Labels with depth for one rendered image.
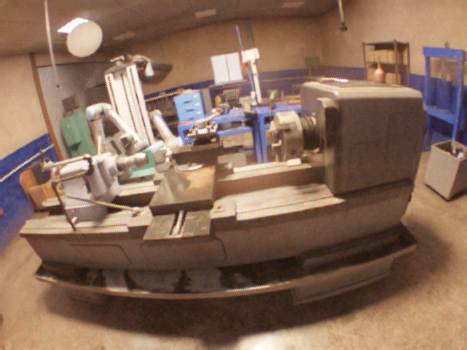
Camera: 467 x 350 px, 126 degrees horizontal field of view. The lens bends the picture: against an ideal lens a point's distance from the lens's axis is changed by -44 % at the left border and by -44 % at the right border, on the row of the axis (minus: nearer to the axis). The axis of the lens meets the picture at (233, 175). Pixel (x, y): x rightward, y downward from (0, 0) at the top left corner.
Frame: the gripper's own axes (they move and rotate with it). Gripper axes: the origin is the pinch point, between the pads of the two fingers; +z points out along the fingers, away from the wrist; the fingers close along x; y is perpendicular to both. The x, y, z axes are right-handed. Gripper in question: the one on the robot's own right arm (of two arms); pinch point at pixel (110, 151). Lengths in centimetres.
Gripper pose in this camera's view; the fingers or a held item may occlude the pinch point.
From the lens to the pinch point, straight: 157.9
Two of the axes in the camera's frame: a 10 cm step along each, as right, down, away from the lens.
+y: -8.8, 4.2, 2.0
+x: -4.7, -7.8, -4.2
